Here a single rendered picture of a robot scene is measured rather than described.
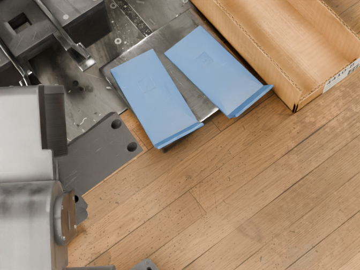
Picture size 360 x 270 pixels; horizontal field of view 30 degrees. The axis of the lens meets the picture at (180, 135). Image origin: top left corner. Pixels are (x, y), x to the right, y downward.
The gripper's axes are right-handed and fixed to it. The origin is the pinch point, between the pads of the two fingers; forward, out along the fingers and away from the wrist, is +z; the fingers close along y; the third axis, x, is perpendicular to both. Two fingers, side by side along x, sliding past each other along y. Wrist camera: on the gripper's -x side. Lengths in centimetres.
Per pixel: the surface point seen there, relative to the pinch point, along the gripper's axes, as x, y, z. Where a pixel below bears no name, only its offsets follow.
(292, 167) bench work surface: -29.4, -20.9, 11.9
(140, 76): -20.8, 0.8, 21.5
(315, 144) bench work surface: -34.2, -20.4, 12.3
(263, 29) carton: -40.5, -4.1, 21.3
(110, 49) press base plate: -20.5, 6.3, 27.4
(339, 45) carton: -46, -12, 15
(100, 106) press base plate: -13.9, 0.4, 23.9
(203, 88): -26.7, -5.5, 18.0
